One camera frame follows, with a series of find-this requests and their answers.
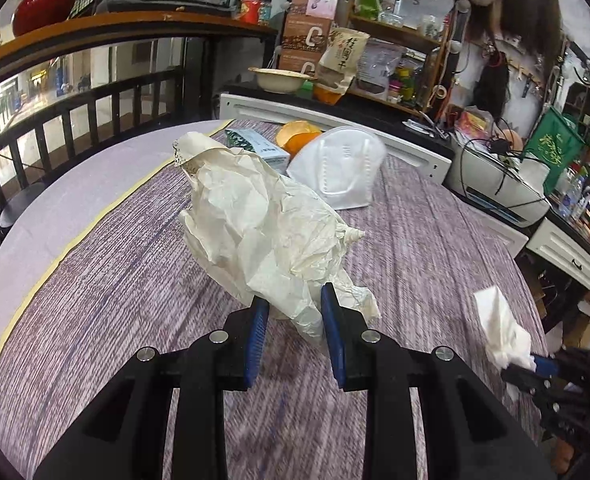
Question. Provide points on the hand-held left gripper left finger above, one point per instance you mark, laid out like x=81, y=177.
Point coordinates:
x=256, y=345

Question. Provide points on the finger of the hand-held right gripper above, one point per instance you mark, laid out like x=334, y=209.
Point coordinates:
x=525, y=380
x=545, y=364

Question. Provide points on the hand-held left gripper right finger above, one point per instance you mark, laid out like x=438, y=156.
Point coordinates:
x=334, y=340

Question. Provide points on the white tissue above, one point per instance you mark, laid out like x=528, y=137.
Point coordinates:
x=505, y=335

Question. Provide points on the cream paper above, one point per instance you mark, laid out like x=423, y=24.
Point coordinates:
x=255, y=225

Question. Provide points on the white face mask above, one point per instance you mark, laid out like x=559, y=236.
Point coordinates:
x=335, y=170

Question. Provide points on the small teal box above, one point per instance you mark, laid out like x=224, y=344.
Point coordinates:
x=257, y=147

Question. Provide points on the orange peel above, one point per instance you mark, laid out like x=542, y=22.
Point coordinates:
x=300, y=142

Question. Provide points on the white desk drawer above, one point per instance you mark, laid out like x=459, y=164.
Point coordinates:
x=565, y=255

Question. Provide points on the purple striped tablecloth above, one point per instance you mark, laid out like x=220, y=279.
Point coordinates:
x=125, y=310

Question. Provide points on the water bottle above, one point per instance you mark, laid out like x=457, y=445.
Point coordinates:
x=570, y=195

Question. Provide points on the white printer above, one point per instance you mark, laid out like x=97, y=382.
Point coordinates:
x=500, y=195

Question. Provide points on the white plastic container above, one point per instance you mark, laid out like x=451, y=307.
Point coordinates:
x=534, y=175

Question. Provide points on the green tote bag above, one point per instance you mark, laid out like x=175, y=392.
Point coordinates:
x=555, y=150

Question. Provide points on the orange container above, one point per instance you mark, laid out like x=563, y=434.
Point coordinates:
x=327, y=95

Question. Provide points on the cream bowl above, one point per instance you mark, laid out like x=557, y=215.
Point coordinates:
x=280, y=80

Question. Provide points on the black round stool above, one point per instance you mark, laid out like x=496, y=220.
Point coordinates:
x=22, y=205

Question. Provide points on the grey foil pouch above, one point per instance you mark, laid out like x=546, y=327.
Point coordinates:
x=380, y=67

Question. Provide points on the beige paper snack bag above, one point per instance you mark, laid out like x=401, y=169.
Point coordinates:
x=342, y=60

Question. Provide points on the brown coffee carton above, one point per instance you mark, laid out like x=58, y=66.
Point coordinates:
x=297, y=35
x=292, y=62

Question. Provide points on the black wig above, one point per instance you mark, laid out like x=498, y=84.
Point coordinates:
x=492, y=85

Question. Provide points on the black railing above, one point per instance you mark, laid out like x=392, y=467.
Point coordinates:
x=100, y=90

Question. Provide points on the wooden rack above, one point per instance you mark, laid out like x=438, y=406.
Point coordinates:
x=405, y=35

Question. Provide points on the glass jar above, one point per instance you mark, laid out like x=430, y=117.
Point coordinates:
x=266, y=12

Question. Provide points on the red jar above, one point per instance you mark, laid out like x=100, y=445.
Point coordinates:
x=251, y=7

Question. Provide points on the pink photo card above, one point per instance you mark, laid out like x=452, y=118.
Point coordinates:
x=321, y=1

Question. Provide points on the wooden shelf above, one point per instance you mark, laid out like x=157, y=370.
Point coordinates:
x=125, y=22

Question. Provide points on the brown hair wefts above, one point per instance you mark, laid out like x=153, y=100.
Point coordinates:
x=530, y=5

